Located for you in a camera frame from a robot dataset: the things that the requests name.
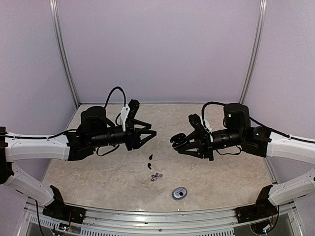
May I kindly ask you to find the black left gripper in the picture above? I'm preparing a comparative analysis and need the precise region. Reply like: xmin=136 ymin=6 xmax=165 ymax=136
xmin=90 ymin=119 xmax=157 ymax=150

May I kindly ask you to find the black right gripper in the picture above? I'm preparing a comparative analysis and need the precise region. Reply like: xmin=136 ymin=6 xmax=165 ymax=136
xmin=178 ymin=128 xmax=244 ymax=161

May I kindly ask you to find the black earbud charging case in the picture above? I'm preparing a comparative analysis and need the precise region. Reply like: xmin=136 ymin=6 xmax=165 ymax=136
xmin=170 ymin=133 xmax=188 ymax=149

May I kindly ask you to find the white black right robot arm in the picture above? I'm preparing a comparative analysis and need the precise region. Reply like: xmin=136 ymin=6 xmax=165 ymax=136
xmin=170 ymin=101 xmax=315 ymax=165

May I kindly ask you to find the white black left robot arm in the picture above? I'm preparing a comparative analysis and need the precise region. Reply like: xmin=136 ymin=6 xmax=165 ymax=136
xmin=0 ymin=105 xmax=157 ymax=219

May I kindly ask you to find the silver grey open charging case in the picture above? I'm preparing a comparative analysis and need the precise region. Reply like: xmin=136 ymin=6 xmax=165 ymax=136
xmin=172 ymin=187 xmax=188 ymax=201

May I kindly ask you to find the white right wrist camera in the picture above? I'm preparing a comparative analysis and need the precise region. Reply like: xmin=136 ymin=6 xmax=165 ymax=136
xmin=189 ymin=114 xmax=212 ymax=133

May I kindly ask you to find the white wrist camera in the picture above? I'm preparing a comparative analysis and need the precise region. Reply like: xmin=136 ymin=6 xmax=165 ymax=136
xmin=120 ymin=99 xmax=140 ymax=132
xmin=189 ymin=114 xmax=212 ymax=133

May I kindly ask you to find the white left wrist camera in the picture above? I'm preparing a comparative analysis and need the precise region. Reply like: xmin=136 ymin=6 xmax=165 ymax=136
xmin=120 ymin=99 xmax=140 ymax=132

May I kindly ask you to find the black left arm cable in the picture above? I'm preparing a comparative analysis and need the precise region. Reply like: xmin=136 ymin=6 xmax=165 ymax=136
xmin=103 ymin=86 xmax=128 ymax=126

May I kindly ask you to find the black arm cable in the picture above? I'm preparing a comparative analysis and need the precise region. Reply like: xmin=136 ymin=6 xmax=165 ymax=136
xmin=103 ymin=86 xmax=128 ymax=126
xmin=201 ymin=101 xmax=315 ymax=144

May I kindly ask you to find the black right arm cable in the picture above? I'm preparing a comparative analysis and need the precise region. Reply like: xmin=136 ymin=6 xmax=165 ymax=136
xmin=201 ymin=101 xmax=315 ymax=144

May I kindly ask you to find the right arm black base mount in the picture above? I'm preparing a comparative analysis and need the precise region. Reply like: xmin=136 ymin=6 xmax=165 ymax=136
xmin=235 ymin=185 xmax=279 ymax=224

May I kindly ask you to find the right aluminium corner post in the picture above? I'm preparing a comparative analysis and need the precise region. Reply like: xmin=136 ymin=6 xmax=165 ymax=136
xmin=239 ymin=0 xmax=268 ymax=104

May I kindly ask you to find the aluminium corner post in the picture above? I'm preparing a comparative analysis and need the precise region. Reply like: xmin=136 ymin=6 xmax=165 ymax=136
xmin=49 ymin=0 xmax=80 ymax=109
xmin=239 ymin=0 xmax=268 ymax=104

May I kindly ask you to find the aluminium front rail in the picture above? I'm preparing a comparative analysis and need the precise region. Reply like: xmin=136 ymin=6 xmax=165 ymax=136
xmin=17 ymin=200 xmax=303 ymax=236

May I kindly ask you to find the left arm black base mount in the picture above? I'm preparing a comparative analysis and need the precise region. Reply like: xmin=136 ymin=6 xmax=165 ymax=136
xmin=43 ymin=185 xmax=86 ymax=224

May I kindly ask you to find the left aluminium corner post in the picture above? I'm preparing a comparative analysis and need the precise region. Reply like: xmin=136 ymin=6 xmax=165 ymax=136
xmin=49 ymin=0 xmax=80 ymax=109

